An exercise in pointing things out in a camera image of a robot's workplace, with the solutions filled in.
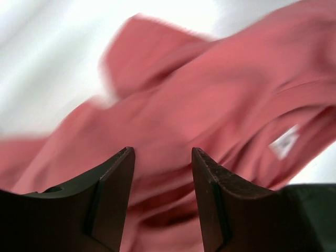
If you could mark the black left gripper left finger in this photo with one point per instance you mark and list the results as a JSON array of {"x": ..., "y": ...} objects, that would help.
[{"x": 85, "y": 213}]

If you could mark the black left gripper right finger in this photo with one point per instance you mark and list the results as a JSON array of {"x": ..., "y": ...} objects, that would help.
[{"x": 237, "y": 215}]

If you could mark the red t shirt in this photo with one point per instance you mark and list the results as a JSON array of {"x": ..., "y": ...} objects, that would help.
[{"x": 260, "y": 103}]

